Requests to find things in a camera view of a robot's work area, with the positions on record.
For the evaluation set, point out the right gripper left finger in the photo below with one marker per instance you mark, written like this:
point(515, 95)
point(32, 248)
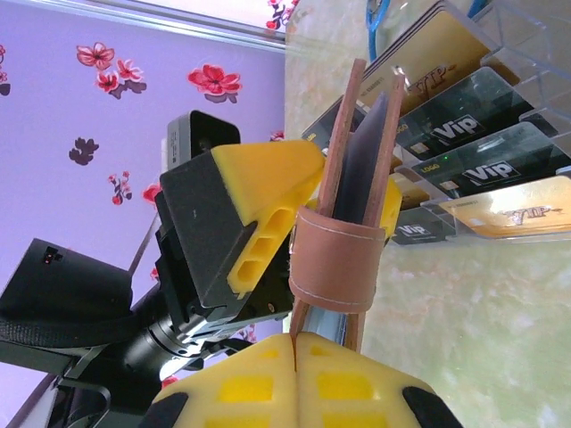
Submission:
point(250, 392)

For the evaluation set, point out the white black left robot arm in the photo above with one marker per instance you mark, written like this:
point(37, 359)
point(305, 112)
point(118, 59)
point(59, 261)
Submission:
point(67, 285)

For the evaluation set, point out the black Vip card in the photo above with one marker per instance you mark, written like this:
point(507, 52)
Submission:
point(321, 129)
point(415, 229)
point(482, 102)
point(526, 151)

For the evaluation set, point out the gold VIP card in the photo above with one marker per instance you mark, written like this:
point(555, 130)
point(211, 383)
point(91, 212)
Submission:
point(412, 194)
point(513, 209)
point(446, 40)

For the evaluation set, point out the clear acrylic card stand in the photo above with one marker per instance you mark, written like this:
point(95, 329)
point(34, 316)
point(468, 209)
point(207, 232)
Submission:
point(535, 44)

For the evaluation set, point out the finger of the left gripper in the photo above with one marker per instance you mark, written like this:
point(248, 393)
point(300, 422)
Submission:
point(392, 209)
point(267, 178)

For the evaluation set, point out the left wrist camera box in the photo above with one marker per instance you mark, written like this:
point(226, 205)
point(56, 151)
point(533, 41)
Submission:
point(209, 134)

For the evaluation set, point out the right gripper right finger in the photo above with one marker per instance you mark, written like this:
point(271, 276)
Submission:
point(348, 392)

